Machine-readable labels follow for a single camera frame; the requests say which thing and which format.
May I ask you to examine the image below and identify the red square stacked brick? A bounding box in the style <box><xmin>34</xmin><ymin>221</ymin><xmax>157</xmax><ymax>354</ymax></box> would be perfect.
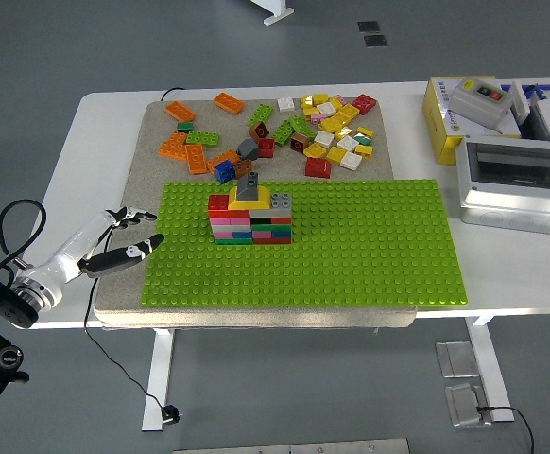
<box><xmin>207</xmin><ymin>193</ymin><xmax>232</xmax><ymax>213</ymax></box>

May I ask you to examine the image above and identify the yellow curved toy brick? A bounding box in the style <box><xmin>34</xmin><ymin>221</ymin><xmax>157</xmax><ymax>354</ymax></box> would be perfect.
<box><xmin>227</xmin><ymin>185</ymin><xmax>272</xmax><ymax>211</ymax></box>

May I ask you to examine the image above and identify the grey-brown table mat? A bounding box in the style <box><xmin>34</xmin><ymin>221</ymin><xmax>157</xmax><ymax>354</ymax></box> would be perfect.
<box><xmin>94</xmin><ymin>97</ymin><xmax>418</xmax><ymax>330</ymax></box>

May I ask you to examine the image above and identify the metal floor plate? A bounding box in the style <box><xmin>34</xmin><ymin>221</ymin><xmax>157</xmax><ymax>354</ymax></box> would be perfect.
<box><xmin>434</xmin><ymin>340</ymin><xmax>480</xmax><ymax>379</ymax></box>
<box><xmin>444</xmin><ymin>382</ymin><xmax>493</xmax><ymax>429</ymax></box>

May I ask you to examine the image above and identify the lime green long brick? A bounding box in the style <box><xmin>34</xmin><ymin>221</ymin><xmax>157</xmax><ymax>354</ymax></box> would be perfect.
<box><xmin>184</xmin><ymin>131</ymin><xmax>221</xmax><ymax>147</ymax></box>

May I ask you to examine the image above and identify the blue square toy brick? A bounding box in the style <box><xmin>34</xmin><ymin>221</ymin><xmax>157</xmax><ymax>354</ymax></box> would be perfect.
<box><xmin>213</xmin><ymin>159</ymin><xmax>237</xmax><ymax>183</ymax></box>

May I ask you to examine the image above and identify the dark grey slope brick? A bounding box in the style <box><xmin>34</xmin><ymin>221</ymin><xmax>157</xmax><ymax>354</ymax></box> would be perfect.
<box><xmin>235</xmin><ymin>172</ymin><xmax>261</xmax><ymax>203</ymax></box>
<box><xmin>235</xmin><ymin>138</ymin><xmax>260</xmax><ymax>162</ymax></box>

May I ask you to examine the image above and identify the orange long toy brick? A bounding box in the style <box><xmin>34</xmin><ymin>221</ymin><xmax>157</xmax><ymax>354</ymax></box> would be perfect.
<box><xmin>164</xmin><ymin>100</ymin><xmax>198</xmax><ymax>123</ymax></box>
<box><xmin>157</xmin><ymin>131</ymin><xmax>190</xmax><ymax>163</ymax></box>
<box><xmin>213</xmin><ymin>92</ymin><xmax>247</xmax><ymax>116</ymax></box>
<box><xmin>184</xmin><ymin>143</ymin><xmax>209</xmax><ymax>176</ymax></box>
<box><xmin>207</xmin><ymin>148</ymin><xmax>243</xmax><ymax>174</ymax></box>

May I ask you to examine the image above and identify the black cord with plug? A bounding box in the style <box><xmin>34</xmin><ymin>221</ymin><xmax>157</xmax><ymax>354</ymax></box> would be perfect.
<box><xmin>83</xmin><ymin>226</ymin><xmax>185</xmax><ymax>426</ymax></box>

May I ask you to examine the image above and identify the lime green toy brick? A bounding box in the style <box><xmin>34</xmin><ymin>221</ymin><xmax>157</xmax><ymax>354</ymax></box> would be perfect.
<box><xmin>270</xmin><ymin>118</ymin><xmax>298</xmax><ymax>148</ymax></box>
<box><xmin>248</xmin><ymin>102</ymin><xmax>275</xmax><ymax>128</ymax></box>
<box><xmin>288</xmin><ymin>114</ymin><xmax>317</xmax><ymax>142</ymax></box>

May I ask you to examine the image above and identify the light grey square brick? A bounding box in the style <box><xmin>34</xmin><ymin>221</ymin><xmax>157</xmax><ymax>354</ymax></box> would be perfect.
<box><xmin>268</xmin><ymin>191</ymin><xmax>293</xmax><ymax>211</ymax></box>

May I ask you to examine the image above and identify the grey push-button switch box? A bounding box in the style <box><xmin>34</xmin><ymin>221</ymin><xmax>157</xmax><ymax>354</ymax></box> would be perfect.
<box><xmin>447</xmin><ymin>76</ymin><xmax>515</xmax><ymax>131</ymax></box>

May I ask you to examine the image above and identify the black floor cable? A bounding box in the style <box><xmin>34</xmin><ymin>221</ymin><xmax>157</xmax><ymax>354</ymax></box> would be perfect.
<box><xmin>475</xmin><ymin>404</ymin><xmax>536</xmax><ymax>454</ymax></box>

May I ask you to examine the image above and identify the long metal floor strip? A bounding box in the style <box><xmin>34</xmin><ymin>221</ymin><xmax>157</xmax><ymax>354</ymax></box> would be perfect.
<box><xmin>173</xmin><ymin>437</ymin><xmax>412</xmax><ymax>454</ymax></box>

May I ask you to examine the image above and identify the brown square toy brick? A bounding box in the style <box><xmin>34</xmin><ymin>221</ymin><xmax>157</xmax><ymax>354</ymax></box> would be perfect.
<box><xmin>232</xmin><ymin>158</ymin><xmax>255</xmax><ymax>180</ymax></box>

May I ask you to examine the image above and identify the white furniture foot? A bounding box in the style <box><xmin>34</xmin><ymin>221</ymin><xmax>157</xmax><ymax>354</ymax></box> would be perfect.
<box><xmin>249</xmin><ymin>0</ymin><xmax>296</xmax><ymax>26</ymax></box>

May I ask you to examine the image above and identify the white table leg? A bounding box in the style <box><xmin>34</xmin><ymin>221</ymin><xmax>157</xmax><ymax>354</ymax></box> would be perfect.
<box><xmin>141</xmin><ymin>328</ymin><xmax>177</xmax><ymax>432</ymax></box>
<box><xmin>463</xmin><ymin>315</ymin><xmax>516</xmax><ymax>424</ymax></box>

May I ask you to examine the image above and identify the yellow cardboard box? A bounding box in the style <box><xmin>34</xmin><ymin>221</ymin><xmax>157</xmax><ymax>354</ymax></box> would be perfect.
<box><xmin>421</xmin><ymin>75</ymin><xmax>524</xmax><ymax>166</ymax></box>

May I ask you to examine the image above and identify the small white box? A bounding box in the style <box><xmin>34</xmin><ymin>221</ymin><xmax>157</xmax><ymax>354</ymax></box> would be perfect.
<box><xmin>509</xmin><ymin>79</ymin><xmax>541</xmax><ymax>125</ymax></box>

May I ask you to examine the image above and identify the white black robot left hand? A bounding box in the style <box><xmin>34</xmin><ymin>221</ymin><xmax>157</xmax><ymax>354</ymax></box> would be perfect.
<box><xmin>19</xmin><ymin>206</ymin><xmax>165</xmax><ymax>311</ymax></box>

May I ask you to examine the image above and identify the multicolour brick wall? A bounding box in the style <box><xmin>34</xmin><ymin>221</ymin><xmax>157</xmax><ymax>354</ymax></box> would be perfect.
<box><xmin>207</xmin><ymin>207</ymin><xmax>293</xmax><ymax>246</ymax></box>

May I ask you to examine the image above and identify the white distribution box with window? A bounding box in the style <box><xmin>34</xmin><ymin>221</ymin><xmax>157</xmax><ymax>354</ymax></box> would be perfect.
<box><xmin>454</xmin><ymin>134</ymin><xmax>550</xmax><ymax>237</ymax></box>

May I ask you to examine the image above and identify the green studded baseplate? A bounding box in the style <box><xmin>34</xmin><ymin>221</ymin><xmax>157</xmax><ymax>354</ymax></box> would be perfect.
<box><xmin>140</xmin><ymin>178</ymin><xmax>469</xmax><ymax>308</ymax></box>

